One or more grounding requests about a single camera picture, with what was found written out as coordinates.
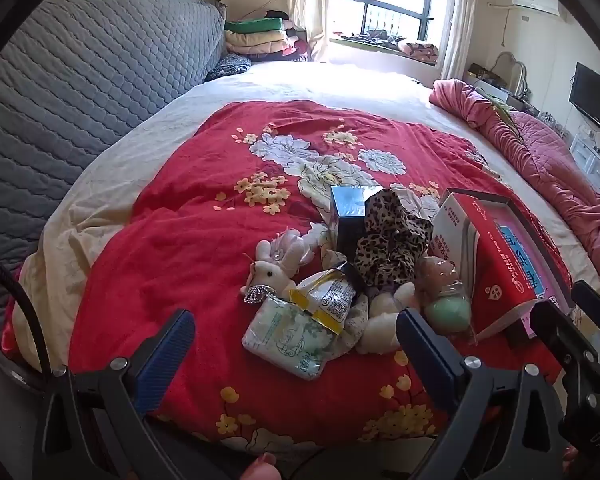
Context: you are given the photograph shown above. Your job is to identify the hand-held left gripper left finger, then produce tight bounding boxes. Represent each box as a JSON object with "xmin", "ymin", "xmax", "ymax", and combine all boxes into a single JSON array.
[{"xmin": 32, "ymin": 308, "xmax": 197, "ymax": 480}]

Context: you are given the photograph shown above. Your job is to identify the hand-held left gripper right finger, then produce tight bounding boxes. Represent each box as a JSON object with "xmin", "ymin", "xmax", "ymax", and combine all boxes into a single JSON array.
[{"xmin": 396, "ymin": 308, "xmax": 568, "ymax": 480}]

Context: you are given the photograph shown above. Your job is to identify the pink and green sponge packet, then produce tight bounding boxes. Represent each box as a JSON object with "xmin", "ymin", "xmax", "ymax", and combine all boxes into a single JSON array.
[{"xmin": 414, "ymin": 255, "xmax": 473, "ymax": 338}]

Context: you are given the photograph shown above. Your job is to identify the white floral cloth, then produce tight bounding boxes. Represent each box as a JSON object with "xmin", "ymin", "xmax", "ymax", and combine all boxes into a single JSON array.
[{"xmin": 325, "ymin": 294, "xmax": 372, "ymax": 361}]

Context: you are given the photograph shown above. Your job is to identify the red cardboard box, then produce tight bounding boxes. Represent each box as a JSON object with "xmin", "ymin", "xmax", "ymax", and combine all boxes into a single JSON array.
[{"xmin": 439, "ymin": 187, "xmax": 577, "ymax": 348}]

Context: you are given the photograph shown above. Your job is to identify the red and white box lid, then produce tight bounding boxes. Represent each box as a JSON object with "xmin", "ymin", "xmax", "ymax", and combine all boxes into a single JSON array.
[{"xmin": 426, "ymin": 192, "xmax": 543, "ymax": 343}]

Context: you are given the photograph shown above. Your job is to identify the yellow snack packet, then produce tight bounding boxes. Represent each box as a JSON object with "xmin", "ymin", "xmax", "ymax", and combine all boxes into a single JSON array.
[{"xmin": 289, "ymin": 262, "xmax": 366, "ymax": 336}]

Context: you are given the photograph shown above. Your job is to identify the leopard print scrunchie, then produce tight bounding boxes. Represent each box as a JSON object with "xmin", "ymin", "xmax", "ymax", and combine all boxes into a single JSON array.
[{"xmin": 355, "ymin": 191, "xmax": 433, "ymax": 291}]

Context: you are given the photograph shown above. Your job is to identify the green and white tissue packet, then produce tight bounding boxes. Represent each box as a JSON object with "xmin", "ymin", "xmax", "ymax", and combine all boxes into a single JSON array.
[{"xmin": 241, "ymin": 295, "xmax": 331, "ymax": 381}]

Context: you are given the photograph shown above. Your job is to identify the white plush rabbit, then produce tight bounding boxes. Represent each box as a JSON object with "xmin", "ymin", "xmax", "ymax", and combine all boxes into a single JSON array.
[{"xmin": 240, "ymin": 227, "xmax": 331, "ymax": 306}]

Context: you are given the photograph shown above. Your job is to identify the dark blue box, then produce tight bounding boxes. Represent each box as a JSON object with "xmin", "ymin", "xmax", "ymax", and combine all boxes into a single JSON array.
[{"xmin": 330, "ymin": 185, "xmax": 383, "ymax": 261}]

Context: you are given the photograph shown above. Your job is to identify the person's left hand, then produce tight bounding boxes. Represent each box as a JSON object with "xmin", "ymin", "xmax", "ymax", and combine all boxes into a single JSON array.
[{"xmin": 245, "ymin": 452, "xmax": 282, "ymax": 480}]

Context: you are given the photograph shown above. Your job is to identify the red floral blanket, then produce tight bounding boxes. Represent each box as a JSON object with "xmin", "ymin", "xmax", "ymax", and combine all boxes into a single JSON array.
[{"xmin": 67, "ymin": 100, "xmax": 573, "ymax": 448}]

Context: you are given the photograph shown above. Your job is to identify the white drawer cabinet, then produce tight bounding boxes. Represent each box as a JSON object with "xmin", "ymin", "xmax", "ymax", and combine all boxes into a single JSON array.
[{"xmin": 569, "ymin": 132, "xmax": 600, "ymax": 193}]

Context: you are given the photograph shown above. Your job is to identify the pink quilt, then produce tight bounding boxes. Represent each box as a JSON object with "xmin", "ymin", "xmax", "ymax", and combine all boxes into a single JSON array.
[{"xmin": 428, "ymin": 79, "xmax": 600, "ymax": 286}]

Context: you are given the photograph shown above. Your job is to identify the black television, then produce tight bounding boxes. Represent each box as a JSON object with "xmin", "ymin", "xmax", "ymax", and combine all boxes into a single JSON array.
[{"xmin": 568, "ymin": 62, "xmax": 600, "ymax": 143}]

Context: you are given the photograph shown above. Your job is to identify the bed with cream sheet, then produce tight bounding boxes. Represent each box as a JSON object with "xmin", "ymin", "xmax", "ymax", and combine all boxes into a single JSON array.
[{"xmin": 17, "ymin": 57, "xmax": 600, "ymax": 411}]

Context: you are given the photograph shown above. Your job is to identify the vanity mirror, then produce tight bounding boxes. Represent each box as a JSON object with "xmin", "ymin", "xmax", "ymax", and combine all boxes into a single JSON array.
[{"xmin": 490, "ymin": 51, "xmax": 531, "ymax": 96}]

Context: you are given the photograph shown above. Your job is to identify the cluttered vanity table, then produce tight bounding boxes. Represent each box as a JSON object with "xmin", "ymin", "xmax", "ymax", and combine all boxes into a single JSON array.
[{"xmin": 465, "ymin": 62, "xmax": 541, "ymax": 116}]

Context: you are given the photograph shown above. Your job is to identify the grey quilted headboard cover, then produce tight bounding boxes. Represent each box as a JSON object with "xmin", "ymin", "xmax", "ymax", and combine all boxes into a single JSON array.
[{"xmin": 0, "ymin": 0, "xmax": 226, "ymax": 346}]

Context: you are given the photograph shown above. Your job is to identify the dark patterned pillow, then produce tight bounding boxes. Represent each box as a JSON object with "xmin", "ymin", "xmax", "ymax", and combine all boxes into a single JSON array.
[{"xmin": 205, "ymin": 52, "xmax": 253, "ymax": 82}]

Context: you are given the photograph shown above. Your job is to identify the clothes on windowsill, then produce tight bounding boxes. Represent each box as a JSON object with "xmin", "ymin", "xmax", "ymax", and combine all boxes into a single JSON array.
[{"xmin": 340, "ymin": 30, "xmax": 440, "ymax": 66}]

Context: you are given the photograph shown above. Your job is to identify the white air conditioner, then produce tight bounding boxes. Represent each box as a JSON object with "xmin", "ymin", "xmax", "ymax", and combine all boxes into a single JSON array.
[{"xmin": 510, "ymin": 0, "xmax": 561, "ymax": 17}]

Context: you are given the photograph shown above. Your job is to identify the cream curtain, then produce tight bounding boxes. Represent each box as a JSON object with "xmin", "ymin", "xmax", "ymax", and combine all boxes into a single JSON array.
[
  {"xmin": 437, "ymin": 0, "xmax": 481, "ymax": 81},
  {"xmin": 287, "ymin": 0, "xmax": 333, "ymax": 63}
]

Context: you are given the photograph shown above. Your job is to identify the stack of folded blankets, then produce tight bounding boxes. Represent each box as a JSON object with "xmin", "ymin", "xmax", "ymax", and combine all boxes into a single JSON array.
[{"xmin": 223, "ymin": 17, "xmax": 311, "ymax": 63}]

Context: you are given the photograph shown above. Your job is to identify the black cable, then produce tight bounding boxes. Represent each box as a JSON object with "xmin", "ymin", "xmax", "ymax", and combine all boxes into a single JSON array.
[{"xmin": 0, "ymin": 250, "xmax": 53, "ymax": 376}]

